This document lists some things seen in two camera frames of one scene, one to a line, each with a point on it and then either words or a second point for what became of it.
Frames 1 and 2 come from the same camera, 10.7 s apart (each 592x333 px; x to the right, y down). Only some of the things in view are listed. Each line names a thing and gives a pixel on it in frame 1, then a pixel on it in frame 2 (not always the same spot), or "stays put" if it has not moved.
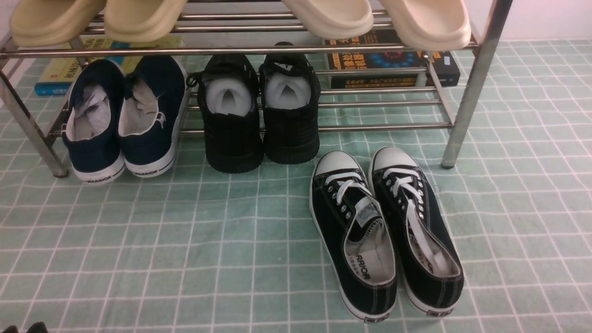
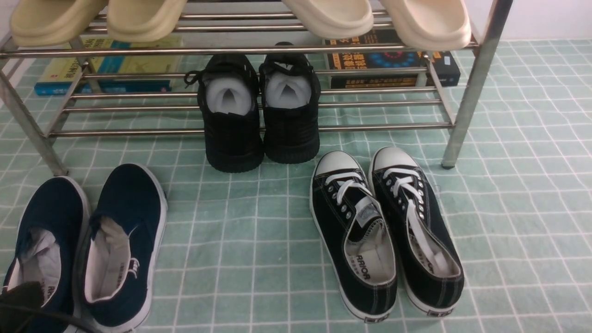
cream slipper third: (332, 19) stays put
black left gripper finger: (12, 329) → (20, 303)
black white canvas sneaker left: (350, 224) stays put
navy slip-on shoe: (155, 95) → (120, 249)
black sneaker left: (228, 89) stays put
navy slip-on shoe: (91, 132) → (52, 247)
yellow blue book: (57, 75) stays put
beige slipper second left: (141, 21) stays put
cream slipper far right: (429, 25) stays put
